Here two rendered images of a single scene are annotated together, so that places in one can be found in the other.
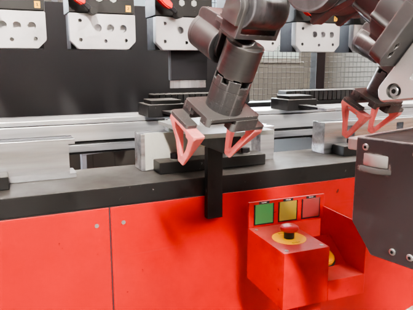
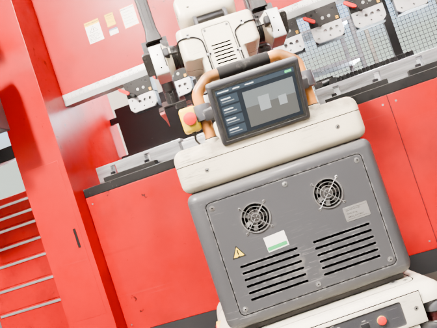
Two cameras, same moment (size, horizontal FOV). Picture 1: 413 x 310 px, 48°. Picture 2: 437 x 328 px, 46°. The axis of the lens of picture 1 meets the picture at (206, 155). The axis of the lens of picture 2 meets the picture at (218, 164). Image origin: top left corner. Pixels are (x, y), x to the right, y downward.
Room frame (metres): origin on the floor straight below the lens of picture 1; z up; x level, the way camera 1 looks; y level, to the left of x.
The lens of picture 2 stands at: (-1.00, -1.40, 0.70)
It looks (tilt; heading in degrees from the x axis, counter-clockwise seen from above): 2 degrees up; 36
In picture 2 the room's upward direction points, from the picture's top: 18 degrees counter-clockwise
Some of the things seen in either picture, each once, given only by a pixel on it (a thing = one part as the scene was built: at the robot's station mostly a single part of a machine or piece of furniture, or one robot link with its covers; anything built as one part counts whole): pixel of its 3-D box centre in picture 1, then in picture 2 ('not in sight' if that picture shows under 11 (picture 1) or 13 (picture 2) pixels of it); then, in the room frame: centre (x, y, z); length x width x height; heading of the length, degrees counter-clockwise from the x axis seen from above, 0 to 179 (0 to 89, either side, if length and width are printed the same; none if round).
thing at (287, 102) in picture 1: (306, 103); (325, 82); (1.58, -0.34, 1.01); 0.26 x 0.12 x 0.05; 24
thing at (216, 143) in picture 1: (218, 176); not in sight; (1.07, -0.03, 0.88); 0.14 x 0.04 x 0.22; 24
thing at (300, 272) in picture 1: (304, 246); not in sight; (0.97, -0.21, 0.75); 0.20 x 0.16 x 0.18; 112
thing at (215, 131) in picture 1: (211, 127); not in sight; (1.10, -0.01, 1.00); 0.26 x 0.18 x 0.01; 24
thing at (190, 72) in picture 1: (187, 69); not in sight; (1.24, 0.05, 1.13); 0.10 x 0.02 x 0.10; 114
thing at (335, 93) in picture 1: (327, 94); (373, 68); (1.92, -0.49, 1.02); 0.44 x 0.06 x 0.04; 114
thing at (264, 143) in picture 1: (207, 145); not in sight; (1.26, 0.00, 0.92); 0.39 x 0.06 x 0.10; 114
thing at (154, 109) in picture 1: (169, 109); not in sight; (1.38, 0.11, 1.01); 0.26 x 0.12 x 0.05; 24
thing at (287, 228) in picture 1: (289, 232); not in sight; (0.94, -0.17, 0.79); 0.04 x 0.04 x 0.04
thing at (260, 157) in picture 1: (211, 161); not in sight; (1.20, -0.01, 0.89); 0.30 x 0.05 x 0.03; 114
